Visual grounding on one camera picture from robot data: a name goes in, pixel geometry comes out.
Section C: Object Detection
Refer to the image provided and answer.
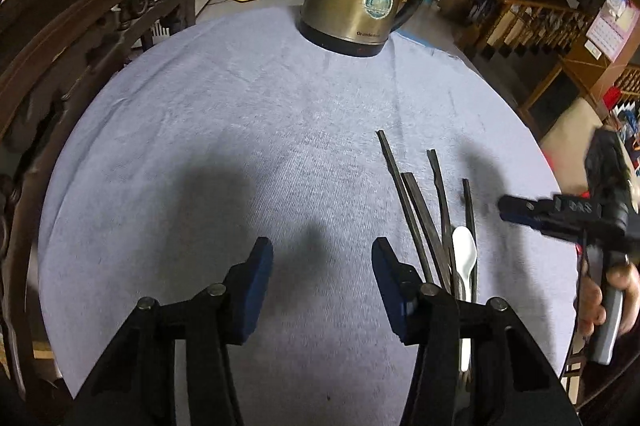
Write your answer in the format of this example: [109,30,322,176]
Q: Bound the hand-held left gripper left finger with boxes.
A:
[65,236,275,426]

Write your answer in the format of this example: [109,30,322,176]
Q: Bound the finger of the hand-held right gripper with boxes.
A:
[498,194,562,233]

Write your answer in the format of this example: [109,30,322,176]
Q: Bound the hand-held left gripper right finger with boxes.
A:
[371,237,581,426]

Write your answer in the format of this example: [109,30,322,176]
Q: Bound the dark chopstick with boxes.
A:
[462,178,480,303]
[401,172,453,293]
[376,130,435,284]
[426,149,458,297]

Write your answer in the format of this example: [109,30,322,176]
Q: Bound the white plastic spoon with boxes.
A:
[451,226,477,387]

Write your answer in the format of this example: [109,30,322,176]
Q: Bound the person's right hand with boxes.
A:
[574,262,640,337]

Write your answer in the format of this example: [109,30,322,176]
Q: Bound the beige sofa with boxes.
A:
[540,98,608,199]

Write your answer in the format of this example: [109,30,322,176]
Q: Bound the wooden stair railing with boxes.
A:
[472,0,601,67]

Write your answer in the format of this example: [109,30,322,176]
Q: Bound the carved dark wooden chair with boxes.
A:
[0,0,198,402]

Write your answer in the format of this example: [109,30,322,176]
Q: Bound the wall calendar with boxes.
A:
[586,0,640,61]

